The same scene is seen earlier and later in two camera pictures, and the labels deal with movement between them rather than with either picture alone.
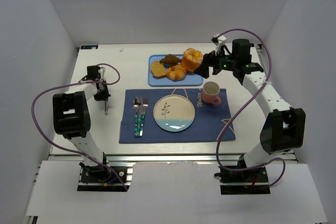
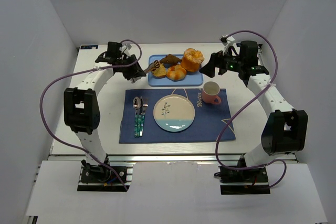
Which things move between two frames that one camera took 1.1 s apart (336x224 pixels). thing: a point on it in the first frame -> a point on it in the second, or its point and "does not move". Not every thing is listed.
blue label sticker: (88, 46) does not move
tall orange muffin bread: (191, 59) does not move
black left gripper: (105, 97) -> (135, 71)
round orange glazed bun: (176, 73) does not move
